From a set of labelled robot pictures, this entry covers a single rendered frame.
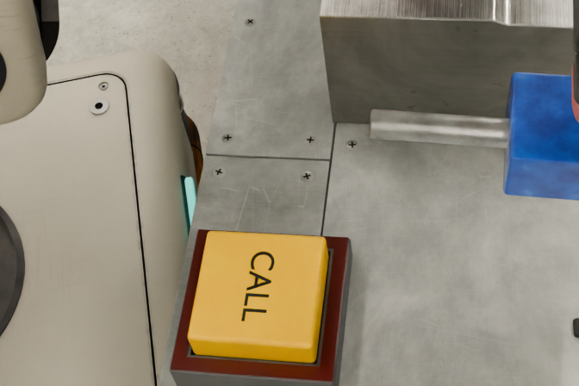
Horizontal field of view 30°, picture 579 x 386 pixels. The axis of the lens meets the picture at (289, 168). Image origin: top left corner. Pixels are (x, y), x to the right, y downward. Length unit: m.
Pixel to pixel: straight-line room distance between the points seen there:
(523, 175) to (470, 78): 0.15
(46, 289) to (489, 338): 0.75
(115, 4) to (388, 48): 1.31
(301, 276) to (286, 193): 0.08
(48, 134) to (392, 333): 0.84
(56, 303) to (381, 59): 0.70
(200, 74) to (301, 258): 1.20
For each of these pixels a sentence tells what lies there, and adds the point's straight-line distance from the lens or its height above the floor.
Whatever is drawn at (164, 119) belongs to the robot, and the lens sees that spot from 1.32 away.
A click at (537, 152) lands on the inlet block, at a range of 0.42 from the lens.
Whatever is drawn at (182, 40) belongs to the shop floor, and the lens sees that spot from 1.76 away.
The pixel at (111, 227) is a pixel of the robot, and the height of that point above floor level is 0.28.
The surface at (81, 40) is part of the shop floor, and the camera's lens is 1.81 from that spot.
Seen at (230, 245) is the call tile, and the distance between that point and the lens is 0.53.
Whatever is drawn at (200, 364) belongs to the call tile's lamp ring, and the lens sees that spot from 0.52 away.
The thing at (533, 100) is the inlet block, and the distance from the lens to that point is 0.44.
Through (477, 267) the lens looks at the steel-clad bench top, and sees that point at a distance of 0.56.
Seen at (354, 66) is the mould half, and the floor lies 0.85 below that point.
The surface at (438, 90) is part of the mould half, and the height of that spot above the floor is 0.83.
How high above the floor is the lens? 1.29
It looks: 55 degrees down
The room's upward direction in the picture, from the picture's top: 11 degrees counter-clockwise
